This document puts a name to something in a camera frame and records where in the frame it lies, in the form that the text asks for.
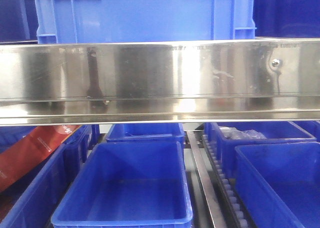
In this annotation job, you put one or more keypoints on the blue bin front left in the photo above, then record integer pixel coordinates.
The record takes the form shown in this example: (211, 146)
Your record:
(31, 200)

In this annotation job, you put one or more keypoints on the dark blue crate upper left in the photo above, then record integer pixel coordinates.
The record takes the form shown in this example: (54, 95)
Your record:
(18, 20)

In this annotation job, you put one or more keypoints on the black roller track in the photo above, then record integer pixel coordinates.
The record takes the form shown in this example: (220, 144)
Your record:
(233, 209)

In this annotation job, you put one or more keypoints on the red flat package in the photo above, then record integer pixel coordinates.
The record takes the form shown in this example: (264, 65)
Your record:
(30, 151)

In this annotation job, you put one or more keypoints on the blue bin far right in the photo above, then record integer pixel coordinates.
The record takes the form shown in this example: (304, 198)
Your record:
(312, 127)

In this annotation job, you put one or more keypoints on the blue bin rear centre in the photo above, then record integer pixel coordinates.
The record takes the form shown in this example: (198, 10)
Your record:
(147, 133)

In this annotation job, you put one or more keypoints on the stainless steel shelf beam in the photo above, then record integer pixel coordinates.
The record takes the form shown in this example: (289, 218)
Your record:
(264, 79)

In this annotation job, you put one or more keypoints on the blue bin front right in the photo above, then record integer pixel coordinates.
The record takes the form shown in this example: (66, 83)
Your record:
(279, 184)

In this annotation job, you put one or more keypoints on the dark blue crate upper right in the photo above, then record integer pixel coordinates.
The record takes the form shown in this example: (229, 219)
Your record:
(287, 18)

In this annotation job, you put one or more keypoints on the blue bin front centre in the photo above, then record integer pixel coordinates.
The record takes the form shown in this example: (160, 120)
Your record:
(128, 185)

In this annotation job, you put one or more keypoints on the blue bin rear right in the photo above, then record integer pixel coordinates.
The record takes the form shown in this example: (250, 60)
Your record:
(276, 132)

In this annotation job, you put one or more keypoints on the dark blue crate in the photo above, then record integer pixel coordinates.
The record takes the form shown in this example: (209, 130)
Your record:
(287, 18)
(18, 20)

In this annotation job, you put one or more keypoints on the steel divider rail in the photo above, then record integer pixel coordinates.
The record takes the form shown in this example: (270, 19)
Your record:
(213, 211)

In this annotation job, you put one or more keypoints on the large blue crate upper shelf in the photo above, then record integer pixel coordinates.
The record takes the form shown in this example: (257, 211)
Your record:
(126, 21)

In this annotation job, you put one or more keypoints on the clear plastic bag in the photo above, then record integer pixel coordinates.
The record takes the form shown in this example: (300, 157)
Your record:
(232, 133)

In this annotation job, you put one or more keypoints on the blue bin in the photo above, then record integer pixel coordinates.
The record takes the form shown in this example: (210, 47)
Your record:
(279, 184)
(31, 200)
(128, 185)
(276, 132)
(312, 127)
(147, 133)

